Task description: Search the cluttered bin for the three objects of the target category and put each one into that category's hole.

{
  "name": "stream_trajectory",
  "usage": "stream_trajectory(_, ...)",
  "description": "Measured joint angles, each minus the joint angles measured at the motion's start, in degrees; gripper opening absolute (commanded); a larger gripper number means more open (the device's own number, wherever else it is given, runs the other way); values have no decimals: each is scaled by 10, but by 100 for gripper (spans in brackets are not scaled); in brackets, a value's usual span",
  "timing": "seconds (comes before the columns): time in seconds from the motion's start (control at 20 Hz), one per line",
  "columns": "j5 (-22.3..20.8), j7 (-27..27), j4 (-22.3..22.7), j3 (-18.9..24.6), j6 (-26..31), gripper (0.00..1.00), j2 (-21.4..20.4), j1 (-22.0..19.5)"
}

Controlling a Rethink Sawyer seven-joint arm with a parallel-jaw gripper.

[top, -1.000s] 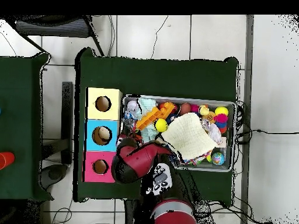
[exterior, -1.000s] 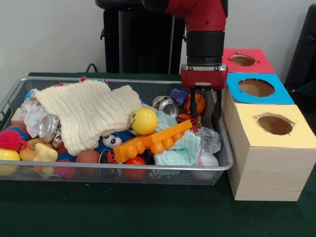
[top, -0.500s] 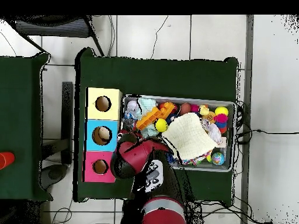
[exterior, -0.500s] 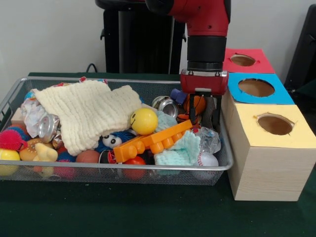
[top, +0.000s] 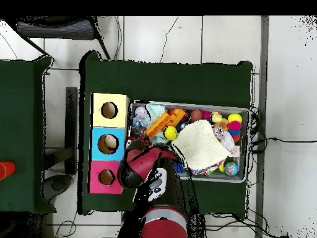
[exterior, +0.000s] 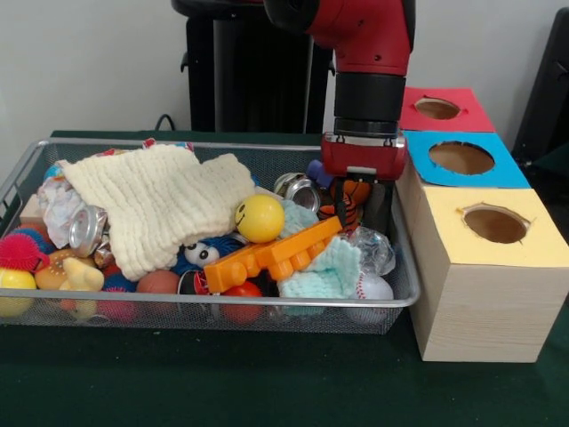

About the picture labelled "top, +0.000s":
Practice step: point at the black upright panel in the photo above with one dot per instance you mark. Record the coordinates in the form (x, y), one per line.
(71, 124)

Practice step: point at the globe print ball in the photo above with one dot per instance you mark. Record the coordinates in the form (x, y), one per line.
(230, 168)

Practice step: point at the orange cup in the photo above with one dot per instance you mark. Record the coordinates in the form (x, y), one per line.
(7, 169)

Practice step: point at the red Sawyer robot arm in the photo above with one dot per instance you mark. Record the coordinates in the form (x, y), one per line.
(158, 223)

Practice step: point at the black chair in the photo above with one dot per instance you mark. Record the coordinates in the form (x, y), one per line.
(57, 29)

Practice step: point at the dark green side table cloth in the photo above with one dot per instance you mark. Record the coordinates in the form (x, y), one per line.
(22, 99)

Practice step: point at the cream knitted cloth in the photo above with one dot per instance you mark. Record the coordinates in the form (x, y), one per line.
(200, 146)

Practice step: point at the yellow smiley ball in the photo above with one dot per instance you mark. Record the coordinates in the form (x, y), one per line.
(170, 133)

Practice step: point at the wooden box with three holes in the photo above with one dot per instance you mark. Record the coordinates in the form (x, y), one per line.
(118, 119)

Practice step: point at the crushed clear plastic bottle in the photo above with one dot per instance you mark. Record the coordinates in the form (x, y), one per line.
(140, 115)

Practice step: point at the grey round base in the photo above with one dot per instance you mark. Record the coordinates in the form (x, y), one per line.
(57, 184)

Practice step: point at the light blue knitted cloth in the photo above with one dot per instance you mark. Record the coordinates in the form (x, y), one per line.
(156, 111)

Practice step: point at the orange toy building brick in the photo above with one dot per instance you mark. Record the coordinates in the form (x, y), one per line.
(161, 124)

